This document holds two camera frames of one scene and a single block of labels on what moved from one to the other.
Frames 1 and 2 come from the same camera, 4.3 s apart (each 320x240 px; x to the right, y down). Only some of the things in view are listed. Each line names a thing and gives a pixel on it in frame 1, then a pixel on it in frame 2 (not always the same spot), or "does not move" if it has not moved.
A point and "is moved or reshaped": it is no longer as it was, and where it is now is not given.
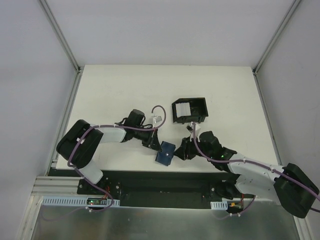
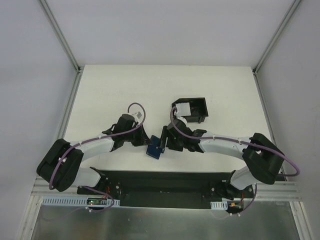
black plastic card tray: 198,109 does not move
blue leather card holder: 165,156 is moved or reshaped
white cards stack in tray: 183,109 does not move
